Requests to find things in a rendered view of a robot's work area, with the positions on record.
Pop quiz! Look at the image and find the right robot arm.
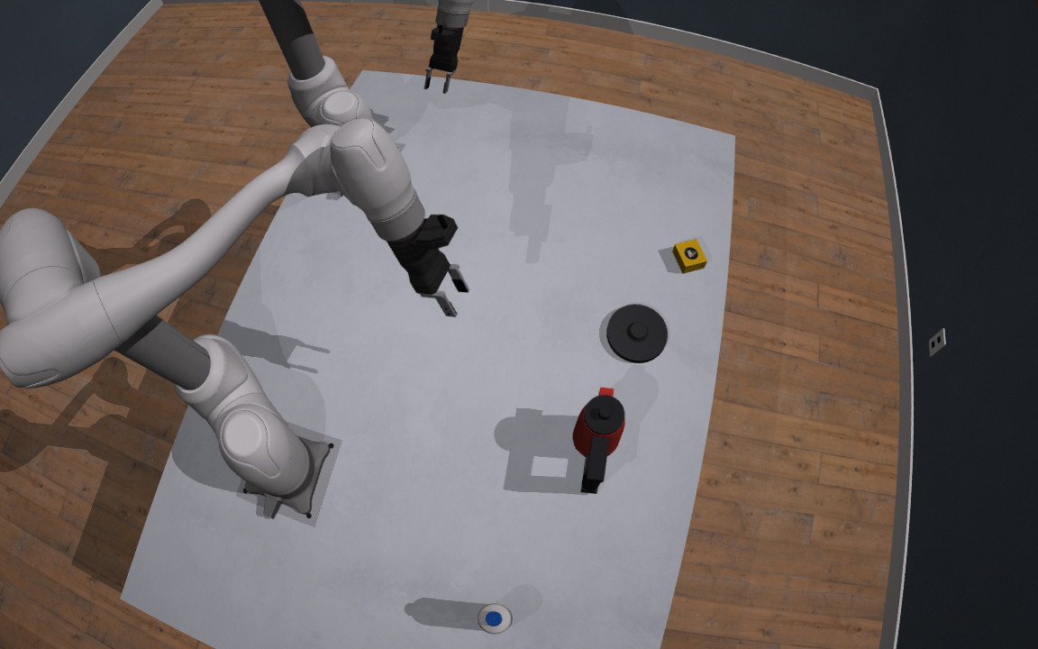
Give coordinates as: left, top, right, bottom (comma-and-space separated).
0, 118, 414, 519

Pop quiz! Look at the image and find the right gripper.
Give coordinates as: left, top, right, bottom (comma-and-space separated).
367, 189, 469, 317

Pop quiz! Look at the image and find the black round disc with center stud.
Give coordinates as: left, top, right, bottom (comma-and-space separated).
606, 304, 668, 363

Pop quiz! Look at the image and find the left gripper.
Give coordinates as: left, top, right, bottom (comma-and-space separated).
424, 6, 470, 94

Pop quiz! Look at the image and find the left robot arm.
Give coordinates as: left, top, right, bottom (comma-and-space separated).
260, 0, 474, 127

